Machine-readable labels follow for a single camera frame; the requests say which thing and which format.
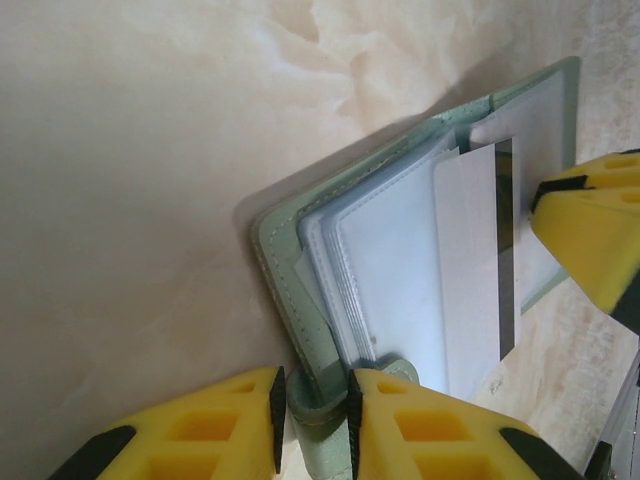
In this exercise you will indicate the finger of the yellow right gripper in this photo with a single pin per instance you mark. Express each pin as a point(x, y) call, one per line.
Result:
point(590, 235)
point(617, 170)

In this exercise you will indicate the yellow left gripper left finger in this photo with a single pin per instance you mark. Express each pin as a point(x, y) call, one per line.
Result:
point(200, 430)

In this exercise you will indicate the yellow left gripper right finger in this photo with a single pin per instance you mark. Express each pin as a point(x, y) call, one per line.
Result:
point(425, 430)

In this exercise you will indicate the white printed credit card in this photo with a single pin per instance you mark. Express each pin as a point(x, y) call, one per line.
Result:
point(465, 275)

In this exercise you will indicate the mint green card holder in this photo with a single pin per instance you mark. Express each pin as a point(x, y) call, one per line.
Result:
point(390, 240)

